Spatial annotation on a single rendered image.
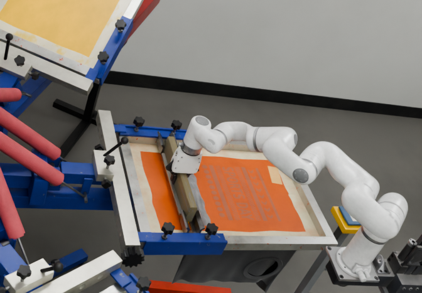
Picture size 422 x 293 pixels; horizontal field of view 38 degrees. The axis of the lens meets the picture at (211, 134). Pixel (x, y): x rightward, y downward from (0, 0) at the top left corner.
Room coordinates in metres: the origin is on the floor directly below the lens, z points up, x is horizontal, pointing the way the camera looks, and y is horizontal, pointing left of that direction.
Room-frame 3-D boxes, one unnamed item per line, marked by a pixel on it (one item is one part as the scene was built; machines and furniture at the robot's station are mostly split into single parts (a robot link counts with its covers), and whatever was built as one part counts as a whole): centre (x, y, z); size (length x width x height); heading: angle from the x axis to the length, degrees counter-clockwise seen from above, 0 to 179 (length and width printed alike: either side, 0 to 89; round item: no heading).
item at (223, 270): (1.73, -0.27, 0.77); 0.46 x 0.09 x 0.36; 120
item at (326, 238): (1.86, -0.13, 0.97); 0.79 x 0.58 x 0.04; 120
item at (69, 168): (1.59, 0.36, 1.02); 0.17 x 0.06 x 0.05; 120
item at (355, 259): (1.56, -0.62, 1.21); 0.16 x 0.13 x 0.15; 26
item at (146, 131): (1.99, 0.22, 0.98); 0.30 x 0.05 x 0.07; 120
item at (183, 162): (1.76, 0.05, 1.12); 0.10 x 0.08 x 0.11; 120
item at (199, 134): (1.74, 0.01, 1.25); 0.15 x 0.10 x 0.11; 74
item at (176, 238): (1.50, -0.06, 0.98); 0.30 x 0.05 x 0.07; 120
